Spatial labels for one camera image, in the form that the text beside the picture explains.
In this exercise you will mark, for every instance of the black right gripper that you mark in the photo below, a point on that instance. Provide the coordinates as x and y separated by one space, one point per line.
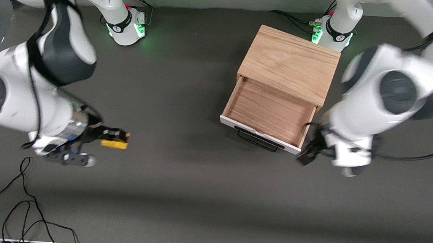
94 132

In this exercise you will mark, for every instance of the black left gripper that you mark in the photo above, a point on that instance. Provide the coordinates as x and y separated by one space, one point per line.
312 147

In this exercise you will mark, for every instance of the yellow cube block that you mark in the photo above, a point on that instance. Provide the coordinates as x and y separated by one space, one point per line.
114 145

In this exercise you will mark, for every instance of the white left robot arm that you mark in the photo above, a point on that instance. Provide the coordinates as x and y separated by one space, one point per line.
374 102

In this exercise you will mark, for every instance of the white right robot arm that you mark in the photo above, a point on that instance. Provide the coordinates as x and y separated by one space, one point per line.
12 103

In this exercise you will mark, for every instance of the wooden drawer cabinet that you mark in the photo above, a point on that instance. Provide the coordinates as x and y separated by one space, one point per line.
289 60

